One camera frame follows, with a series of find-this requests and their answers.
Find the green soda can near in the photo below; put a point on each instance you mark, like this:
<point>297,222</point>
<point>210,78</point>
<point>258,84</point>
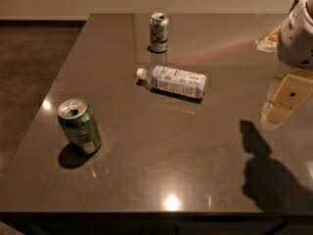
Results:
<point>77,121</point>

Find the white green soda can far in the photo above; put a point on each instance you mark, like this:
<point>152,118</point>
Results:
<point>159,24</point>

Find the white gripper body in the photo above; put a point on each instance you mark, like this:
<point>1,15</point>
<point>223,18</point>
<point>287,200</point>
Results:
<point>295,44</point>

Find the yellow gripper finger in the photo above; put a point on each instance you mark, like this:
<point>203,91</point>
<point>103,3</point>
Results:
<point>294,88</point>
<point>270,42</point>

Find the clear plastic bottle blue label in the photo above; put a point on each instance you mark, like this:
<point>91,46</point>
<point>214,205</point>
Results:
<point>175,81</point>

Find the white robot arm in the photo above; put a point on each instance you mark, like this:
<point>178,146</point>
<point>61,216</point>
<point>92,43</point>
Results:
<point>280,71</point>

